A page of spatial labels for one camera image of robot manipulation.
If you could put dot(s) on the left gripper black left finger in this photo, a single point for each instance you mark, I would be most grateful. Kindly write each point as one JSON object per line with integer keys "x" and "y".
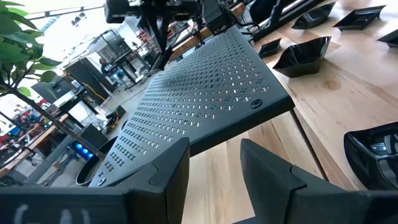
{"x": 93, "y": 205}

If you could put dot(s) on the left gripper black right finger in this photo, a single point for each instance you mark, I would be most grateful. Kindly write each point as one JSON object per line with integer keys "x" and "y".
{"x": 311, "y": 205}

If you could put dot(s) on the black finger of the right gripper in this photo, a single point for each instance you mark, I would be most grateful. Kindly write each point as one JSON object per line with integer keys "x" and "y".
{"x": 155, "y": 31}
{"x": 169, "y": 31}

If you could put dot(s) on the black leaf-shaped mini plate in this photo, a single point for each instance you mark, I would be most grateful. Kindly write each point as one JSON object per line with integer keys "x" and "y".
{"x": 367, "y": 155}
{"x": 312, "y": 17}

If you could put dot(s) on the small black square mini plate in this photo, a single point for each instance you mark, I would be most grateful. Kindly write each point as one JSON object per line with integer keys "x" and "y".
{"x": 270, "y": 48}
{"x": 357, "y": 18}
{"x": 390, "y": 39}

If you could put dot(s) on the black wavy square mini plate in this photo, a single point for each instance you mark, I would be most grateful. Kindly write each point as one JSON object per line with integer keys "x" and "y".
{"x": 301, "y": 59}

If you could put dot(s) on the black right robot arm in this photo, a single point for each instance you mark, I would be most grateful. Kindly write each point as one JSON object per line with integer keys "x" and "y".
{"x": 217, "y": 15}

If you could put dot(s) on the person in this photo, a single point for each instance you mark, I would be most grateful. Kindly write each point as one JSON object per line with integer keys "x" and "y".
{"x": 107, "y": 68}

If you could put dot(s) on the black perforated metal stand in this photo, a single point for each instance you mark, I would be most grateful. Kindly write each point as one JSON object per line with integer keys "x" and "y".
{"x": 202, "y": 93}

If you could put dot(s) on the black partition panel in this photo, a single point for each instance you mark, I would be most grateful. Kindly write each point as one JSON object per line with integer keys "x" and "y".
{"x": 87, "y": 77}

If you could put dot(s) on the green potted plant black pot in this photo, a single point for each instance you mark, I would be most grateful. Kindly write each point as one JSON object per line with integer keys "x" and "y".
{"x": 18, "y": 46}

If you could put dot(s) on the wooden workbench grey frame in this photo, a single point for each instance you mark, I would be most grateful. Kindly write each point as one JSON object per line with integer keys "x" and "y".
{"x": 37, "y": 140}

